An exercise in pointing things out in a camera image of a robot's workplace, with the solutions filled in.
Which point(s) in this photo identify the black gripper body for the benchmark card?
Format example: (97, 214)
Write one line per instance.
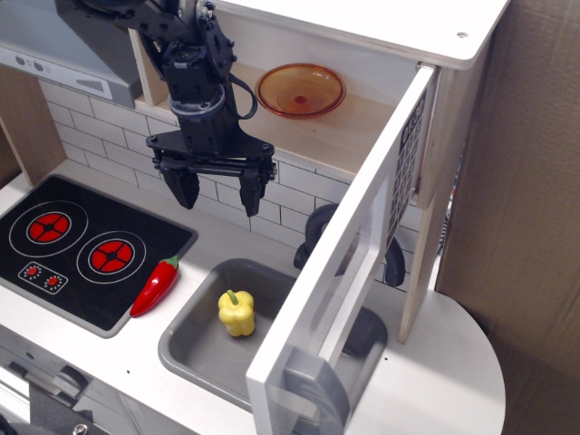
(210, 140)

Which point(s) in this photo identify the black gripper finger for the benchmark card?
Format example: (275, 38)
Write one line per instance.
(183, 184)
(252, 189)

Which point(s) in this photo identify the white toy microwave door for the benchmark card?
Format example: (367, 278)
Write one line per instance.
(292, 375)

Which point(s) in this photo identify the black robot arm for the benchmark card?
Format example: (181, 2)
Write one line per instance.
(191, 54)

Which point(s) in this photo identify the white wooden microwave cabinet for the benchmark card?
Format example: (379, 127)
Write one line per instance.
(377, 47)

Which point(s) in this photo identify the dark grey toy faucet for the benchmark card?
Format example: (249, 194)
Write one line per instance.
(395, 269)

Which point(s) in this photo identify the orange glass bowl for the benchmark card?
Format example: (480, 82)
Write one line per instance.
(300, 90)

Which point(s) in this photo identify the red toy chili pepper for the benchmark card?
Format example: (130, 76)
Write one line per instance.
(160, 282)

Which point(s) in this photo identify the black toy stovetop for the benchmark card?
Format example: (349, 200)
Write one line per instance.
(84, 255)

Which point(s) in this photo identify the yellow toy bell pepper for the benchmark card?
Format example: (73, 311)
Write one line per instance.
(236, 312)

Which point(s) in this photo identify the grey toy sink basin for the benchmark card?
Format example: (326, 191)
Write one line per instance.
(197, 347)

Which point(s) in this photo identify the grey range hood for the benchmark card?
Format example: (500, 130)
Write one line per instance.
(56, 42)

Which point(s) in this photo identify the grey oven knob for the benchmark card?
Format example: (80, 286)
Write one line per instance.
(69, 383)

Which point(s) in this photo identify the brown cardboard box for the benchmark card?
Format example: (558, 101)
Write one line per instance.
(511, 257)

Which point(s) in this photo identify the black metal base plate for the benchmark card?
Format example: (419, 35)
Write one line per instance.
(51, 415)

